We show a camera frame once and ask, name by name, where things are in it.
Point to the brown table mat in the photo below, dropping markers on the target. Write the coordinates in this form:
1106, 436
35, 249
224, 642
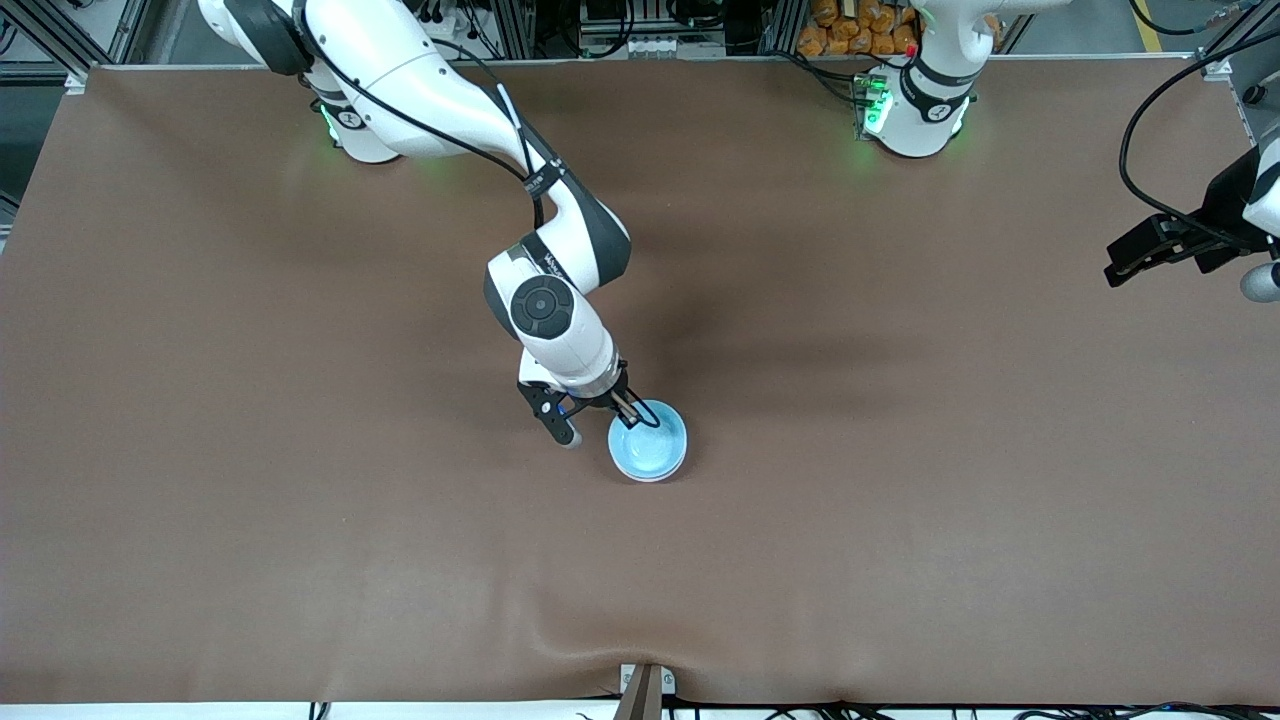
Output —
640, 560

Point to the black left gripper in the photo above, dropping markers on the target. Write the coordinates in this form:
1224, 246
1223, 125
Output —
1222, 205

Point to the metal clamp bracket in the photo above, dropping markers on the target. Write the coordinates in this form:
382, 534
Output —
646, 690

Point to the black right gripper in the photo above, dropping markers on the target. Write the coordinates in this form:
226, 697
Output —
612, 397

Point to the orange packets pile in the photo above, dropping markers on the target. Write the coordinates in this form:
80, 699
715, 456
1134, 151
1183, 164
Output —
855, 28

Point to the blue bowl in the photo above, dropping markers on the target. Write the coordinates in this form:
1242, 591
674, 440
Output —
650, 445

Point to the aluminium frame rail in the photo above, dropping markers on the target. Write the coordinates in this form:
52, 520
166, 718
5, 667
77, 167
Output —
45, 40
1235, 75

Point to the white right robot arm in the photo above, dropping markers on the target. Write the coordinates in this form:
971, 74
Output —
400, 70

